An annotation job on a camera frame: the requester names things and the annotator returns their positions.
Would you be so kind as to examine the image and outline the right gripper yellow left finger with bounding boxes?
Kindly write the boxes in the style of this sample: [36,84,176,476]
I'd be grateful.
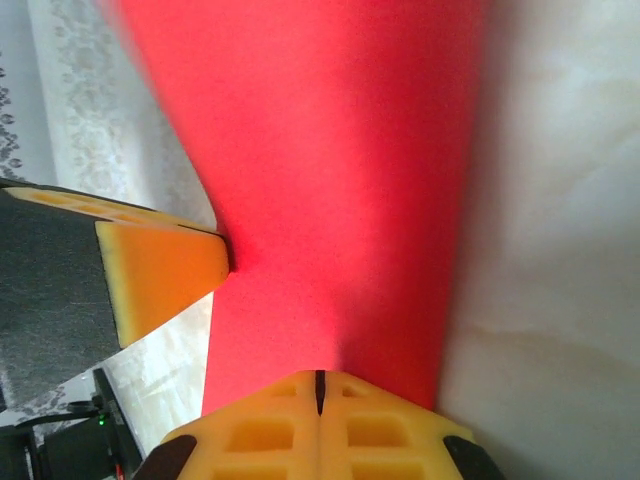
[130,369,322,480]

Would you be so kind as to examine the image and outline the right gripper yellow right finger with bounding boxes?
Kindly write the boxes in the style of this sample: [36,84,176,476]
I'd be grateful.
[318,369,507,480]

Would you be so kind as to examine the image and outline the red square paper sheet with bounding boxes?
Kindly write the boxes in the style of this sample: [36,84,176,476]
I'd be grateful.
[107,0,489,419]

